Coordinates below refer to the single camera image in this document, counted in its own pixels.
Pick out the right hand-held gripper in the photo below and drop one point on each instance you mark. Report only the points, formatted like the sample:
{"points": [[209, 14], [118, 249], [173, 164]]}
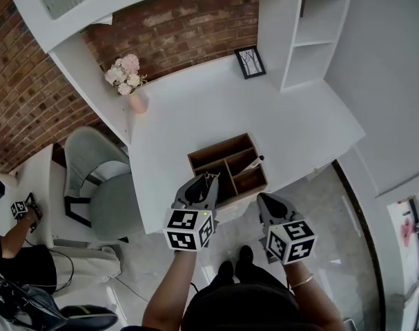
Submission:
{"points": [[290, 240]]}

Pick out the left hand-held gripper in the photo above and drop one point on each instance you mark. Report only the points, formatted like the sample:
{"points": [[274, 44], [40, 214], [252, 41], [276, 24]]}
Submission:
{"points": [[183, 226]]}

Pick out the brown wooden organizer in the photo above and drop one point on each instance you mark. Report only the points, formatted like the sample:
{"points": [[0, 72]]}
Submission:
{"points": [[245, 185]]}

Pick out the person's left forearm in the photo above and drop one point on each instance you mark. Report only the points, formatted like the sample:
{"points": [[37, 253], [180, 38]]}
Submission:
{"points": [[171, 288]]}

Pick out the person's right forearm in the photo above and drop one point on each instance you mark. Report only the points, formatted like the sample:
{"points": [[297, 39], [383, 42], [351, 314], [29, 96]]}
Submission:
{"points": [[312, 295]]}

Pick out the person's right black shoe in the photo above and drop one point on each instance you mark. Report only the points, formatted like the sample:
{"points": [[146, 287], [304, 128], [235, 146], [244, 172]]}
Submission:
{"points": [[246, 257]]}

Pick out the person's black shoe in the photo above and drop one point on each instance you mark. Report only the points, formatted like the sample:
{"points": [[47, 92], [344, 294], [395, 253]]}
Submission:
{"points": [[225, 271], [246, 257]]}

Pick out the white pen with black cap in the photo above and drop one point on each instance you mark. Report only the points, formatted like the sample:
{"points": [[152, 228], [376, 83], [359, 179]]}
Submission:
{"points": [[253, 164]]}

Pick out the white desk with hutch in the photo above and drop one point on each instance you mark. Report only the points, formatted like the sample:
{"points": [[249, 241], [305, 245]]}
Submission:
{"points": [[202, 116]]}

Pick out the person's left black shoe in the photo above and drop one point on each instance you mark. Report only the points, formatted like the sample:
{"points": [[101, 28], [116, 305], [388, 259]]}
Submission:
{"points": [[225, 271]]}

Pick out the person's black-clothed torso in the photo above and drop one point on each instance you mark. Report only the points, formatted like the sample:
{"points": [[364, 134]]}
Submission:
{"points": [[254, 305]]}

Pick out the grey upholstered chair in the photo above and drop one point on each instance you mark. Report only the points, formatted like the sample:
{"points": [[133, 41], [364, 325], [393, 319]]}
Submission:
{"points": [[109, 202]]}

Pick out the pink vase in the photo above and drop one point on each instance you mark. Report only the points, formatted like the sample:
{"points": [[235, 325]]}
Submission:
{"points": [[139, 103]]}

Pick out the pink object on windowsill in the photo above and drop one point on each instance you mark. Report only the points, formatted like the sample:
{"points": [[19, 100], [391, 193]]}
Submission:
{"points": [[407, 231]]}

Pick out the pale pink flower bouquet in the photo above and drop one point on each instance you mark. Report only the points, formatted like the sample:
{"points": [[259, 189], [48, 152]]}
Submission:
{"points": [[124, 74]]}

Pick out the small white side table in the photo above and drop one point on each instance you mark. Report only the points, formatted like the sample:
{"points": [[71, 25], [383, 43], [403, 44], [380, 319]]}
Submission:
{"points": [[33, 171]]}

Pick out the black picture frame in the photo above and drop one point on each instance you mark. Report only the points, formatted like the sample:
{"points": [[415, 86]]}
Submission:
{"points": [[250, 62]]}

